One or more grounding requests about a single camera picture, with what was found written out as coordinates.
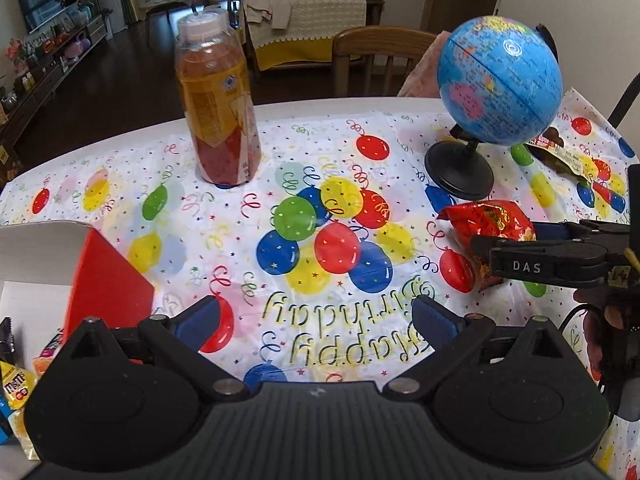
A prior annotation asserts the black cable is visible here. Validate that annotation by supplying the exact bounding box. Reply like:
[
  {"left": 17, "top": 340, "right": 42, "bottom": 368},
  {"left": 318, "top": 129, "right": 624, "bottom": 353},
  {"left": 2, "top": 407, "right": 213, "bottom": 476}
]
[{"left": 556, "top": 304, "right": 601, "bottom": 337}]

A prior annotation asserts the black strap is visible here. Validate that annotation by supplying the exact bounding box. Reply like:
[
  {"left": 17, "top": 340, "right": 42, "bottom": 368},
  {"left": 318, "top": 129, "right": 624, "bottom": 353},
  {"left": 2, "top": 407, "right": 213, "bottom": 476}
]
[{"left": 606, "top": 72, "right": 640, "bottom": 127}]

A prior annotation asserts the yellow candy packet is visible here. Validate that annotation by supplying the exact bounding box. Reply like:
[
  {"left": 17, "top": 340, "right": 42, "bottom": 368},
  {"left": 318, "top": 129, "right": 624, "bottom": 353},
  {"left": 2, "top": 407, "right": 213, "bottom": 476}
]
[{"left": 0, "top": 360, "right": 41, "bottom": 461}]

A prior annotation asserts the blue desk globe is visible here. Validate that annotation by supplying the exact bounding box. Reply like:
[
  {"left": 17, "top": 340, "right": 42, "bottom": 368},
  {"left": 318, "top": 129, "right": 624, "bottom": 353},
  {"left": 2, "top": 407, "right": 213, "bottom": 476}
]
[{"left": 424, "top": 16, "right": 564, "bottom": 202}]

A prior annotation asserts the balloon print tablecloth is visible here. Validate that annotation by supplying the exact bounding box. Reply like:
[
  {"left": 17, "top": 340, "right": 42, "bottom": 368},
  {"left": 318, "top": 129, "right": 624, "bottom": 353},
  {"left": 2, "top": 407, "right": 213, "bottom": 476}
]
[{"left": 0, "top": 87, "right": 640, "bottom": 480}]

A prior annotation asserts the blue snack packet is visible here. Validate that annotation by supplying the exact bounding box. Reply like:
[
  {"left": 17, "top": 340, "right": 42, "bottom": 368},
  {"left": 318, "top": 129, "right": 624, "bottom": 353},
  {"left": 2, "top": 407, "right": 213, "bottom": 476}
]
[{"left": 0, "top": 392, "right": 15, "bottom": 446}]

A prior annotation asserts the black snack packet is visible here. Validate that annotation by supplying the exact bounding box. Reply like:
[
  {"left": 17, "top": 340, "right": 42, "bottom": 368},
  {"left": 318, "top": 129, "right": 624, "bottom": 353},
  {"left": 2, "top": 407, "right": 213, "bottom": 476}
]
[{"left": 0, "top": 316, "right": 16, "bottom": 357}]

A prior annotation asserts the pink cloth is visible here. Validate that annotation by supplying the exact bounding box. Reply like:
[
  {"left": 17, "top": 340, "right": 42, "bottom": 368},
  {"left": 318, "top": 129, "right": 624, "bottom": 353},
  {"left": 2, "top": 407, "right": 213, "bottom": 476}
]
[{"left": 397, "top": 30, "right": 453, "bottom": 98}]

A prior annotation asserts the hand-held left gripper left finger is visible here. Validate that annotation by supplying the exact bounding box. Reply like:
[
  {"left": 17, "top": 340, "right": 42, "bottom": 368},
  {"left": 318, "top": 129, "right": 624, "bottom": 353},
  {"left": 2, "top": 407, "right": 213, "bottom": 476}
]
[{"left": 70, "top": 294, "right": 251, "bottom": 402}]

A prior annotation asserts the sofa with cream cover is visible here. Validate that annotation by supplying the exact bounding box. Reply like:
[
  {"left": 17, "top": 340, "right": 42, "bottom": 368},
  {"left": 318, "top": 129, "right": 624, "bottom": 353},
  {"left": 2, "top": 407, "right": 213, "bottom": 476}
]
[{"left": 240, "top": 0, "right": 368, "bottom": 73}]

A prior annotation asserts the person's right hand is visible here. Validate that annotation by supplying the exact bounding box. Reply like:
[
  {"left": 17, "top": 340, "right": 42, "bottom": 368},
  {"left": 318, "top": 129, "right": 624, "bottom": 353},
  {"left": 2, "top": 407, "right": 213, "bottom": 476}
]
[{"left": 572, "top": 287, "right": 626, "bottom": 381}]

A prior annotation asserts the orange juice bottle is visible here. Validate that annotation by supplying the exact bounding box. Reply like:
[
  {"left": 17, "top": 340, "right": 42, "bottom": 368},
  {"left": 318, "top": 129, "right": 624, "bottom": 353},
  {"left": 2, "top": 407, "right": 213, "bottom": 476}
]
[{"left": 175, "top": 5, "right": 262, "bottom": 189}]

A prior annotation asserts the dark television cabinet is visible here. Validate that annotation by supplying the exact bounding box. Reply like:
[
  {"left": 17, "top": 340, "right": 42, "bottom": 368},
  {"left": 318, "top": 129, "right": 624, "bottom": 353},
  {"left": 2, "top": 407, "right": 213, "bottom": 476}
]
[{"left": 0, "top": 12, "right": 108, "bottom": 161}]

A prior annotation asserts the beige garment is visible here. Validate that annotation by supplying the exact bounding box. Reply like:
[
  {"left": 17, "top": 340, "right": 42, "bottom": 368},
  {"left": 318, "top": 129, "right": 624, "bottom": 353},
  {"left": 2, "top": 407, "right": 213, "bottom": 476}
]
[{"left": 245, "top": 0, "right": 296, "bottom": 31}]

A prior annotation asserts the orange snack packet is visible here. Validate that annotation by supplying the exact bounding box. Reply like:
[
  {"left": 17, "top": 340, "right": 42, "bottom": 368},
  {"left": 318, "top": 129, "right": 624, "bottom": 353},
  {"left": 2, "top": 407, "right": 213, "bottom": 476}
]
[{"left": 32, "top": 329, "right": 68, "bottom": 376}]

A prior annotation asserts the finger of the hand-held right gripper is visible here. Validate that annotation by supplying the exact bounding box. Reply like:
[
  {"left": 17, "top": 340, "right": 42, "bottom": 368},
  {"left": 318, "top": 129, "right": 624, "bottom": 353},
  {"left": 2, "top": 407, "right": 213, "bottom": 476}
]
[
  {"left": 469, "top": 234, "right": 618, "bottom": 290},
  {"left": 532, "top": 219, "right": 632, "bottom": 242}
]

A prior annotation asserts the wooden chair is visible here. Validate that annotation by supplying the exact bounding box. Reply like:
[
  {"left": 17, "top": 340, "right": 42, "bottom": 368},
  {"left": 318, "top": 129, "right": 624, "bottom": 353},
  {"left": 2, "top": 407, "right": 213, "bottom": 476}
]
[{"left": 332, "top": 27, "right": 438, "bottom": 97}]

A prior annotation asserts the olive brown snack packet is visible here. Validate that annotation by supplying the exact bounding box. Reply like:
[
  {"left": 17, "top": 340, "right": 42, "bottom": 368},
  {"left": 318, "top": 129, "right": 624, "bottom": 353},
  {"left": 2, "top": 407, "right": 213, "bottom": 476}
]
[{"left": 525, "top": 127, "right": 601, "bottom": 187}]

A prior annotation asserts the red snack packet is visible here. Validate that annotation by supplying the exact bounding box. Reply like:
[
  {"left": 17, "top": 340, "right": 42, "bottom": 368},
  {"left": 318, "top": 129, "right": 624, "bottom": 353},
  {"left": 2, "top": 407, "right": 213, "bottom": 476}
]
[{"left": 436, "top": 200, "right": 537, "bottom": 295}]

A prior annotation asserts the white red cardboard box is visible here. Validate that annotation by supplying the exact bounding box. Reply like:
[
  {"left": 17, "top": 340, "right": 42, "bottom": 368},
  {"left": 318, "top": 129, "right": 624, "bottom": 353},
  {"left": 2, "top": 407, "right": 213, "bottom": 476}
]
[{"left": 0, "top": 220, "right": 156, "bottom": 480}]

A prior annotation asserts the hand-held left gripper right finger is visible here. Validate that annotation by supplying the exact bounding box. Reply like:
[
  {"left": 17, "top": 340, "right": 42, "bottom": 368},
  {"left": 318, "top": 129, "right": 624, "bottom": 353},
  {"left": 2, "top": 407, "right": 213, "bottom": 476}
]
[{"left": 382, "top": 294, "right": 569, "bottom": 402}]

